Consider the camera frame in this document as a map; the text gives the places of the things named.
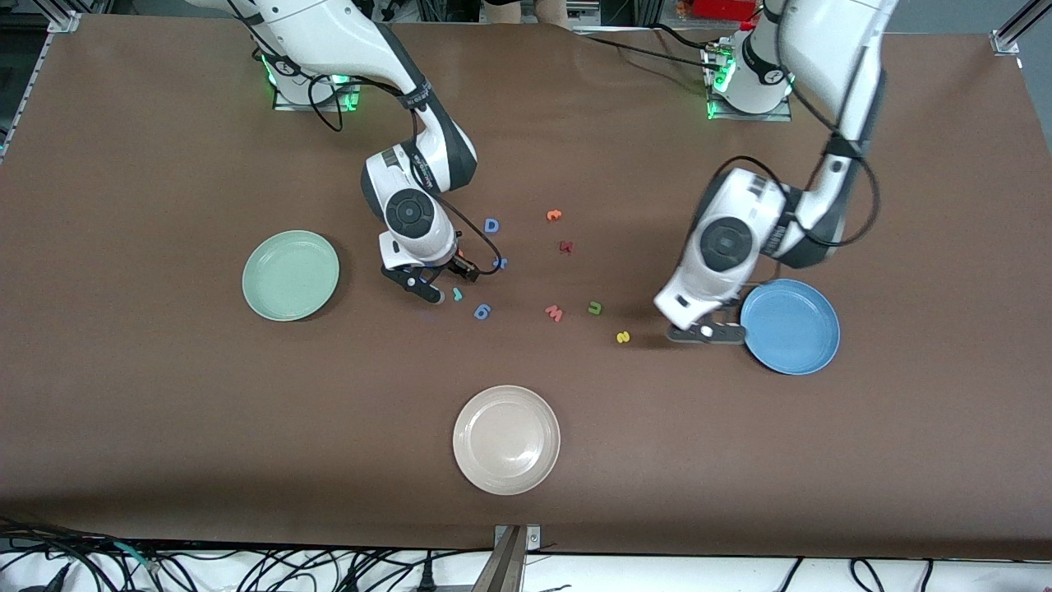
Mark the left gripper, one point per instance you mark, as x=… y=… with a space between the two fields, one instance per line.
x=727 y=312

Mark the metal bracket post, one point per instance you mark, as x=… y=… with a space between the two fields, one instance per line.
x=518 y=538

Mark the blue foam letter D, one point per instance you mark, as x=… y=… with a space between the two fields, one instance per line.
x=486 y=226

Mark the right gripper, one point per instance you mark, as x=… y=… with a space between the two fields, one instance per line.
x=451 y=262

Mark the beige plate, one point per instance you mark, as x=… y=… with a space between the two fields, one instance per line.
x=506 y=440

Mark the black plug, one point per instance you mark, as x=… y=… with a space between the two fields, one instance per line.
x=426 y=580

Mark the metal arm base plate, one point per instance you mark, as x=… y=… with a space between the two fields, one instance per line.
x=358 y=100
x=786 y=116

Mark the blue foam number 6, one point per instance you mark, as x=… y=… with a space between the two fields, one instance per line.
x=478 y=312

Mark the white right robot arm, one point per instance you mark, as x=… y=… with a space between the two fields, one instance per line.
x=329 y=33

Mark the blue plate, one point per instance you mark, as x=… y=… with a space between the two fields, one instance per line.
x=793 y=329

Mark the red box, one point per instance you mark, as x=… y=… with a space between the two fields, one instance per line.
x=723 y=8

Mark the light green plate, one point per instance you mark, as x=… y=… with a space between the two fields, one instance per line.
x=291 y=275

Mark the aluminium frame rail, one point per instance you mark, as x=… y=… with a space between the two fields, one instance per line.
x=66 y=20

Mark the aluminium frame corner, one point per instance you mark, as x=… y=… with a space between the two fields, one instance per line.
x=1004 y=41

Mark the person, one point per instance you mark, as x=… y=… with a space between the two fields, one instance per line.
x=549 y=10

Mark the pink foam letter w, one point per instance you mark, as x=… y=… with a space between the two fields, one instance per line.
x=554 y=313

